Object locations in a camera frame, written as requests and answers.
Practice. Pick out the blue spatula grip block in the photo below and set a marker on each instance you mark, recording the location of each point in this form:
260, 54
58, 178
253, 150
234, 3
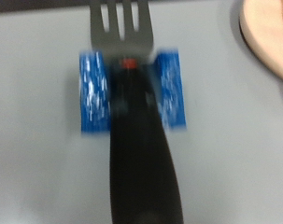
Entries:
92, 93

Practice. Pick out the silver toaster oven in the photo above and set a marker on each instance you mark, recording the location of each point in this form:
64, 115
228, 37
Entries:
38, 93

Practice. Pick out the round wooden cutting board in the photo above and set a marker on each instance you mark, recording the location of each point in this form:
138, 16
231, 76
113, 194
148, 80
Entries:
265, 37

